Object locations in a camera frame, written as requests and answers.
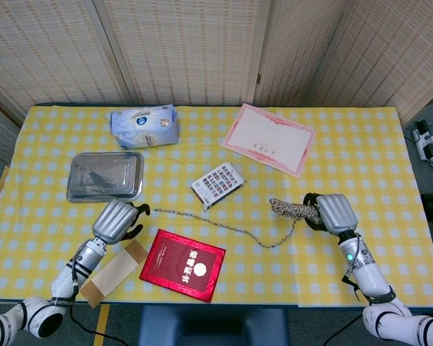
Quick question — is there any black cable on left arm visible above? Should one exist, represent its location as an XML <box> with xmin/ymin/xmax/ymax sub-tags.
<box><xmin>67</xmin><ymin>248</ymin><xmax>140</xmax><ymax>344</ymax></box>

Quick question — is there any dark blue chair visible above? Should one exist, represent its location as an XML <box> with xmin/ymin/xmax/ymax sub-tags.
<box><xmin>135</xmin><ymin>305</ymin><xmax>291</xmax><ymax>346</ymax></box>

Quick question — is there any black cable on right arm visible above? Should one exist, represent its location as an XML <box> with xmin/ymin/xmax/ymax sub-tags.
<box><xmin>323</xmin><ymin>232</ymin><xmax>374</xmax><ymax>344</ymax></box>

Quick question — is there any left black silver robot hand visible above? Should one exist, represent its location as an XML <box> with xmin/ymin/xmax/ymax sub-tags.
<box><xmin>91</xmin><ymin>199</ymin><xmax>152</xmax><ymax>247</ymax></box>

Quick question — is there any red certificate book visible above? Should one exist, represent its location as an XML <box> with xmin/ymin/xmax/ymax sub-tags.
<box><xmin>138</xmin><ymin>228</ymin><xmax>227</xmax><ymax>304</ymax></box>

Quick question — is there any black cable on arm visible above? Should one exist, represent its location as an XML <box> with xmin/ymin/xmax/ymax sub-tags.
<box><xmin>67</xmin><ymin>248</ymin><xmax>140</xmax><ymax>344</ymax></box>
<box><xmin>323</xmin><ymin>232</ymin><xmax>374</xmax><ymax>344</ymax></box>

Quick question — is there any white power strip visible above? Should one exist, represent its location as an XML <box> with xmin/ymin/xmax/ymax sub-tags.
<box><xmin>411</xmin><ymin>120</ymin><xmax>433</xmax><ymax>162</ymax></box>

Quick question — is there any rectangular stainless steel tray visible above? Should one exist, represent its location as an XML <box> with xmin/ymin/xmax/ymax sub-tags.
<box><xmin>66</xmin><ymin>151</ymin><xmax>146</xmax><ymax>204</ymax></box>

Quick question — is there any yellow white checkered tablecloth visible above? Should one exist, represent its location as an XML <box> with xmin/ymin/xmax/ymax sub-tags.
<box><xmin>0</xmin><ymin>105</ymin><xmax>433</xmax><ymax>308</ymax></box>

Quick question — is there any blue white tissue pack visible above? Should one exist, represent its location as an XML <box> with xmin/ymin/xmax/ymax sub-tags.
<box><xmin>110</xmin><ymin>104</ymin><xmax>182</xmax><ymax>151</ymax></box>

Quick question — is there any pink bordered paper certificate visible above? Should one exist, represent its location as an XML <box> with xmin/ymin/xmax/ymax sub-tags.
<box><xmin>220</xmin><ymin>102</ymin><xmax>317</xmax><ymax>179</ymax></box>

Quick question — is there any speckled braided rope bundle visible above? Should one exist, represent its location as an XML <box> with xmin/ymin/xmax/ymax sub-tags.
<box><xmin>153</xmin><ymin>197</ymin><xmax>323</xmax><ymax>249</ymax></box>

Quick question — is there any small box with colourful grid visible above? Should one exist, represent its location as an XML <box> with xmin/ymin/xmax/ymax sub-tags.
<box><xmin>190</xmin><ymin>161</ymin><xmax>246</xmax><ymax>211</ymax></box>

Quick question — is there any woven bamboo folding screen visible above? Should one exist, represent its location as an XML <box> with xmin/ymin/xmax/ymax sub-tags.
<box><xmin>0</xmin><ymin>0</ymin><xmax>433</xmax><ymax>159</ymax></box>

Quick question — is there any beige brown paper bookmark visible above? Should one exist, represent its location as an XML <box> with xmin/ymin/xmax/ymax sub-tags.
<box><xmin>79</xmin><ymin>239</ymin><xmax>148</xmax><ymax>309</ymax></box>

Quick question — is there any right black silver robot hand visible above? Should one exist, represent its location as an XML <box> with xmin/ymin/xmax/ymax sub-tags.
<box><xmin>301</xmin><ymin>192</ymin><xmax>359</xmax><ymax>238</ymax></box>

